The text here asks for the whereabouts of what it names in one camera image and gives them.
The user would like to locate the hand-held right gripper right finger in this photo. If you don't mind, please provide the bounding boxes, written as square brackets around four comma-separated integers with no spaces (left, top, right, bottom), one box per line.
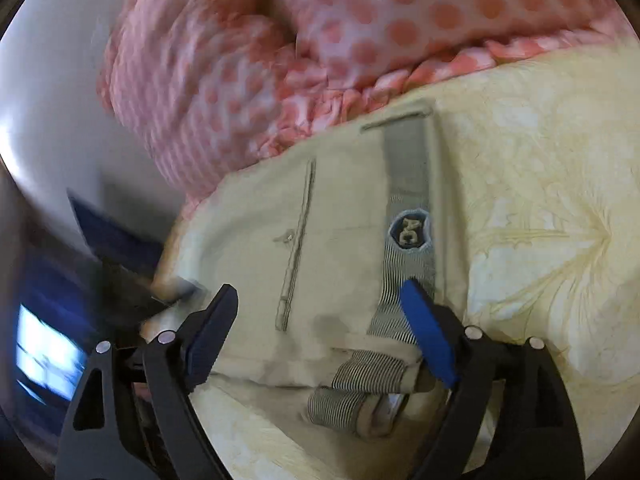
[400,279,586,480]

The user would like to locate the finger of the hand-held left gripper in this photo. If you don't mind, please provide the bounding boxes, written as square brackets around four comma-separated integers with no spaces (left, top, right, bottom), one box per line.
[100,257,206,333]
[67,187,168,276]

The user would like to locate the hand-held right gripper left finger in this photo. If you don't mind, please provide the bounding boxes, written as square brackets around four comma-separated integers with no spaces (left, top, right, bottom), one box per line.
[54,283,239,480]

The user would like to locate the beige pants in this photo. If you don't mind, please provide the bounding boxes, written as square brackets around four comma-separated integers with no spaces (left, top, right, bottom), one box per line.
[140,97,472,443]

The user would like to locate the pink small-dot pillow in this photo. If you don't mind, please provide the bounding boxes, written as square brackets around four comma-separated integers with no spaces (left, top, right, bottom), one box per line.
[97,0,361,211]

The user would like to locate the yellow floral bed sheet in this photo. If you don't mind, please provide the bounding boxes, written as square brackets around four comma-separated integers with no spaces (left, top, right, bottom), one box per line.
[190,40,640,480]

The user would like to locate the pink large-dot pillow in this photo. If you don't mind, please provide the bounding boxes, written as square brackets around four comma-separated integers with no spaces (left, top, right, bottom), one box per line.
[250,0,640,111]

